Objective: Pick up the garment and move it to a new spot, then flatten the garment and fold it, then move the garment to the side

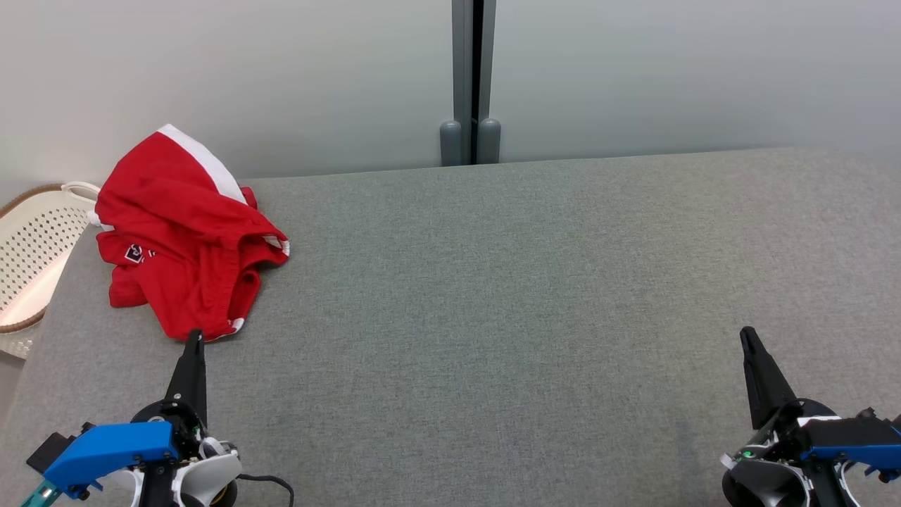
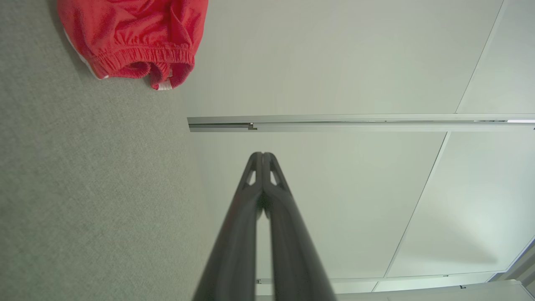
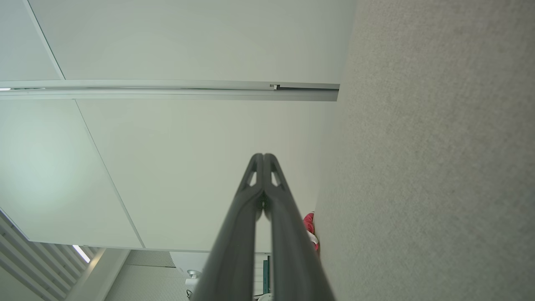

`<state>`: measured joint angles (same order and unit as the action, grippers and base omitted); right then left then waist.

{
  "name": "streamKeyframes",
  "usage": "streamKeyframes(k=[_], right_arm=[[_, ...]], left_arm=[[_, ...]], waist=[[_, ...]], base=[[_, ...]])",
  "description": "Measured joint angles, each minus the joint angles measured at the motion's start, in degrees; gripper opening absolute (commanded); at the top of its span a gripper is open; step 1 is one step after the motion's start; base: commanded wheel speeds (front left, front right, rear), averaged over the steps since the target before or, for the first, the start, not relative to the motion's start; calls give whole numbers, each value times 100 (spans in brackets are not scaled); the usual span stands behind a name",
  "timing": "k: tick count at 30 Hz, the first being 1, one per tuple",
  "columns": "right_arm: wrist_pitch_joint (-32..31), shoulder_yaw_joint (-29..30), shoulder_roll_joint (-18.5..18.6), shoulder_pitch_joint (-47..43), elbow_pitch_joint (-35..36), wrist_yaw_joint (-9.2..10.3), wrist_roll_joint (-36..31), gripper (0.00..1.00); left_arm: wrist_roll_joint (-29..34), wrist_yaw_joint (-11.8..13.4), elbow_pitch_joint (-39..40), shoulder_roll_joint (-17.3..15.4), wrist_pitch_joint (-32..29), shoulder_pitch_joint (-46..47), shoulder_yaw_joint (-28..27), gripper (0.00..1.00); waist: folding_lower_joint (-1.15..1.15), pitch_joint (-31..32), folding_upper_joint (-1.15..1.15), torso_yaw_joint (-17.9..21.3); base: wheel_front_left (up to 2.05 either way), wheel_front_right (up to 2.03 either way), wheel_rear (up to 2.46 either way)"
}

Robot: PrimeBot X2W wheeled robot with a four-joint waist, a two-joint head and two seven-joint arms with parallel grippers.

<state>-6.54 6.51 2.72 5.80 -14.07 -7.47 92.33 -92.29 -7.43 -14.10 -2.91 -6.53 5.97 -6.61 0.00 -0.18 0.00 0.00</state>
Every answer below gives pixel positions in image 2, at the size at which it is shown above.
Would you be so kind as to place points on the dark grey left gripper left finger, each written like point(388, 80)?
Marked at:
point(234, 251)

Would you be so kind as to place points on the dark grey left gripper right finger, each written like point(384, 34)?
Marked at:
point(292, 251)

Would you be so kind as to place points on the red shorts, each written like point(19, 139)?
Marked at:
point(125, 33)

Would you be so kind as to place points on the grey metal wall post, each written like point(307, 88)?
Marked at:
point(376, 125)

